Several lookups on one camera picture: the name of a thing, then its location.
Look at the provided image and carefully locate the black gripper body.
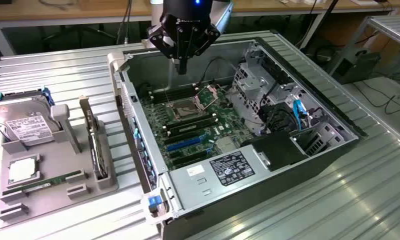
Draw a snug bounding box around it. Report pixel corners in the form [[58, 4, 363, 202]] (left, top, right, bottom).
[[162, 0, 215, 30]]

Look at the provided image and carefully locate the green graphics card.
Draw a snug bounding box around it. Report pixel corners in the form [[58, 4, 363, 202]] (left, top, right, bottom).
[[79, 94, 110, 180]]

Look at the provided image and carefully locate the black RAM slot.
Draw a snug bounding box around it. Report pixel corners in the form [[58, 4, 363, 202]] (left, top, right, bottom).
[[162, 112, 211, 127], [152, 90, 202, 105], [163, 114, 214, 130]]

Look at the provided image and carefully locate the metal socket cover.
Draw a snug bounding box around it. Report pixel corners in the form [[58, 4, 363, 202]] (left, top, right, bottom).
[[194, 84, 222, 111]]

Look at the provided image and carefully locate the metal disk bay cage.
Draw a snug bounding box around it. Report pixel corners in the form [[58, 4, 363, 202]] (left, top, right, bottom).
[[231, 61, 308, 133]]

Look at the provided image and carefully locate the wooden desk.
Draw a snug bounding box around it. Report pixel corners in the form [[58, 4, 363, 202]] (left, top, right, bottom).
[[0, 0, 400, 57]]

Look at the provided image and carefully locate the CPU socket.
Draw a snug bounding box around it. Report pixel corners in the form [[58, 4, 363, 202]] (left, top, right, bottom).
[[171, 99, 202, 121]]

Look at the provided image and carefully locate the green motherboard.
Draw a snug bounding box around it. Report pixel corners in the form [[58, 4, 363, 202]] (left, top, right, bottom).
[[142, 83, 251, 171]]

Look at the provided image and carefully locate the installed RAM stick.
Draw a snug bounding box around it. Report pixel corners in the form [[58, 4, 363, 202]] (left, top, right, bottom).
[[168, 119, 218, 134]]

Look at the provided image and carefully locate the long black expansion slot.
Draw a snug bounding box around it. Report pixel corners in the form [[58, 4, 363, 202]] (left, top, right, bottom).
[[172, 155, 212, 168], [163, 133, 202, 145], [171, 149, 208, 161]]

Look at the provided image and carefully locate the blue disk carrier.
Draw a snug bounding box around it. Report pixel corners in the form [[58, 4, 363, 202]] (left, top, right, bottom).
[[0, 86, 56, 107]]

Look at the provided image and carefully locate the blue expansion slot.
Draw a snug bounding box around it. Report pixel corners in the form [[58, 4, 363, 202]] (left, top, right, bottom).
[[166, 137, 206, 151]]

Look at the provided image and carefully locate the silver chipset heatsink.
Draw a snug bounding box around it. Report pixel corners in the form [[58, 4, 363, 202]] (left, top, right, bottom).
[[215, 139, 238, 154]]

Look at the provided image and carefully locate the black floor box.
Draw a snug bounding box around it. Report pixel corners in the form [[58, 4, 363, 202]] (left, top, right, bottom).
[[339, 49, 382, 84]]

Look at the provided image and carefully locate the black fan shroud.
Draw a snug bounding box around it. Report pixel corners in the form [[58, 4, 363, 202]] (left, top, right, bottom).
[[242, 131, 311, 173]]

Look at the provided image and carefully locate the silver hard disk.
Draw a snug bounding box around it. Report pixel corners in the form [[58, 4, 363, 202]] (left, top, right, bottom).
[[0, 96, 63, 147]]

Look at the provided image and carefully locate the grey power supply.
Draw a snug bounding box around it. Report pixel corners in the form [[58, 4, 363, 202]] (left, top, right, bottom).
[[168, 146, 271, 211]]

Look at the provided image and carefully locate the blue case latch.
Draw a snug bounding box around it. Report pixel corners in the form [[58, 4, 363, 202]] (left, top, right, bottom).
[[147, 196, 163, 210]]

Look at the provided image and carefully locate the silver CPU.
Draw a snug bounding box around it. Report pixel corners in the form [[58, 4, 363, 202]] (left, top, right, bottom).
[[8, 158, 42, 185]]

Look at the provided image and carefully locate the open black PC case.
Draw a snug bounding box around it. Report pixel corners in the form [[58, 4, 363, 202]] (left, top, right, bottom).
[[107, 29, 370, 240]]

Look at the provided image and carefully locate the green spare RAM stick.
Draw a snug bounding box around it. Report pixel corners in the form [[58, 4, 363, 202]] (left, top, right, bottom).
[[3, 169, 83, 196]]

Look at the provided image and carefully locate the grey parts rack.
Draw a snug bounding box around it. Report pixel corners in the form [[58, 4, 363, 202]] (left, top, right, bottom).
[[0, 103, 122, 229]]

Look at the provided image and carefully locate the thin black wire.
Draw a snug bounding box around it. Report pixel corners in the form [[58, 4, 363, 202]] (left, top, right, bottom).
[[199, 57, 238, 85]]

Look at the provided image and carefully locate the hanging black cable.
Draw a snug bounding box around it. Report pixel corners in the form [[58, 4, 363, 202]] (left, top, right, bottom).
[[116, 0, 134, 45]]

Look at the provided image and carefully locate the black wire bundle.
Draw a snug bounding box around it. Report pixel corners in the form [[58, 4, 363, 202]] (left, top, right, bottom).
[[258, 102, 302, 136]]

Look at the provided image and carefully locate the blue data wire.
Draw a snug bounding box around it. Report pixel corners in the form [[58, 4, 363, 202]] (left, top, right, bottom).
[[292, 99, 308, 132]]

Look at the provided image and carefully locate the aluminium frame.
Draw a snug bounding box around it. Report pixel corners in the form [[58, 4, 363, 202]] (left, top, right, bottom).
[[332, 16, 400, 76]]

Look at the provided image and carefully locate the black floor cable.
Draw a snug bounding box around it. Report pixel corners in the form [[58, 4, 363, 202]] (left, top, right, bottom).
[[364, 71, 400, 116]]

